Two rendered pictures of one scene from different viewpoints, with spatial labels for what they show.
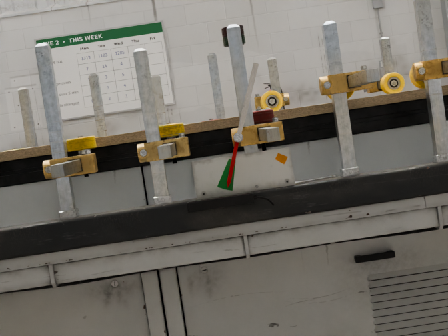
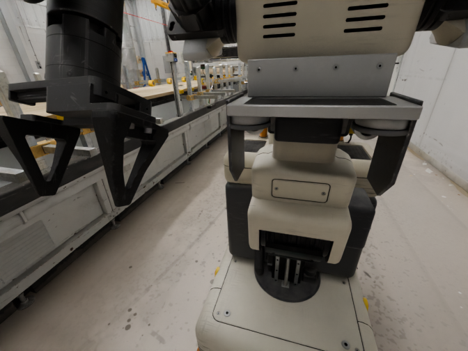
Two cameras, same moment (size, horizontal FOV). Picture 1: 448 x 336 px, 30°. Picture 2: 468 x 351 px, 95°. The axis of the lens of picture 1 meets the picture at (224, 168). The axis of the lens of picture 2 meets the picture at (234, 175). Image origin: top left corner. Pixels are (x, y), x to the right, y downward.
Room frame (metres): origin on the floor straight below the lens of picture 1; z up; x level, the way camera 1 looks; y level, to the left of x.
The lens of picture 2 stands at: (1.12, 2.50, 1.09)
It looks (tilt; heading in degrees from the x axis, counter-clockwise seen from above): 27 degrees down; 287
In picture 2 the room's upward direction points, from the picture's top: 2 degrees counter-clockwise
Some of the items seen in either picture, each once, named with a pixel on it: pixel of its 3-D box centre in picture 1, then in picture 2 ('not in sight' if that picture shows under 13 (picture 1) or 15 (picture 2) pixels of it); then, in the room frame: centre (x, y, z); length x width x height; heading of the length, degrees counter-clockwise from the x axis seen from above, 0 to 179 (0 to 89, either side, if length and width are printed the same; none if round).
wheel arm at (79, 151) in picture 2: not in sight; (53, 149); (2.13, 1.88, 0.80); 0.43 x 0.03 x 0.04; 1
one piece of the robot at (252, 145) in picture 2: not in sight; (293, 201); (1.11, 1.72, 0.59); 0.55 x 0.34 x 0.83; 1
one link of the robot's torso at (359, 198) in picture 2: not in sight; (315, 226); (1.05, 1.98, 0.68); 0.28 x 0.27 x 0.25; 1
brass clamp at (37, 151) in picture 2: not in sight; (38, 149); (2.19, 1.90, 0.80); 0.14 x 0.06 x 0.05; 91
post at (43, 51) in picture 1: (56, 134); (189, 88); (2.20, 0.42, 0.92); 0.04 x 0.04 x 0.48; 1
